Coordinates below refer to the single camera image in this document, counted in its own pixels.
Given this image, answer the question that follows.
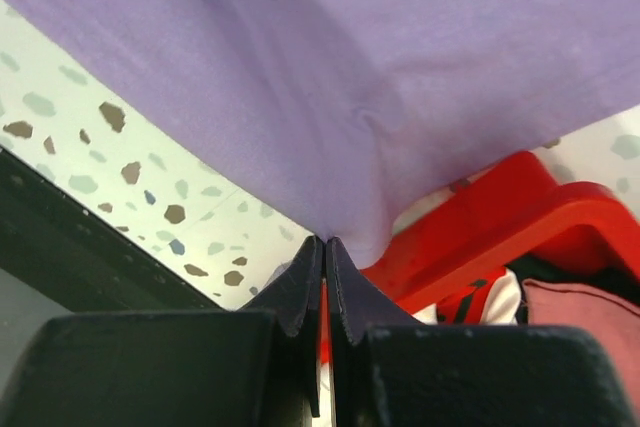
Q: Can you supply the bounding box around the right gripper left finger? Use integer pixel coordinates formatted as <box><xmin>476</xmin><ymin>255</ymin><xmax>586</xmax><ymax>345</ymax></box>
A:
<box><xmin>1</xmin><ymin>237</ymin><xmax>323</xmax><ymax>426</ymax></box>

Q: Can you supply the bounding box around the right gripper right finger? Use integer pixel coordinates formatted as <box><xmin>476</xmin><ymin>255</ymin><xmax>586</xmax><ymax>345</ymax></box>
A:
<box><xmin>324</xmin><ymin>238</ymin><xmax>639</xmax><ymax>426</ymax></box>

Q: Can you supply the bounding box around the purple t shirt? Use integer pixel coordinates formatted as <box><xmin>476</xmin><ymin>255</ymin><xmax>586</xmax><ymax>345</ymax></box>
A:
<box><xmin>5</xmin><ymin>0</ymin><xmax>639</xmax><ymax>267</ymax></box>

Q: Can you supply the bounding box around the white red t shirt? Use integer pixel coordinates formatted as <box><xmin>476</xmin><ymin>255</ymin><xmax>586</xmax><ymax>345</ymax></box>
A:
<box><xmin>413</xmin><ymin>267</ymin><xmax>522</xmax><ymax>325</ymax></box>

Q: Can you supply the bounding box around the red plastic bin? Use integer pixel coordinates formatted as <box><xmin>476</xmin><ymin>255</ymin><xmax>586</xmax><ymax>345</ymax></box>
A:
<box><xmin>320</xmin><ymin>152</ymin><xmax>639</xmax><ymax>363</ymax></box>

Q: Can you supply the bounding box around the dark pink t shirt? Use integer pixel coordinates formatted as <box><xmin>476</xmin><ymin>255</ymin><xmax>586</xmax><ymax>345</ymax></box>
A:
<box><xmin>523</xmin><ymin>279</ymin><xmax>639</xmax><ymax>410</ymax></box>

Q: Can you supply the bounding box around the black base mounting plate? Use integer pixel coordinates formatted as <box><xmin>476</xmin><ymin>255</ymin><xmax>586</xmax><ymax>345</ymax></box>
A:
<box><xmin>1</xmin><ymin>151</ymin><xmax>217</xmax><ymax>312</ymax></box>

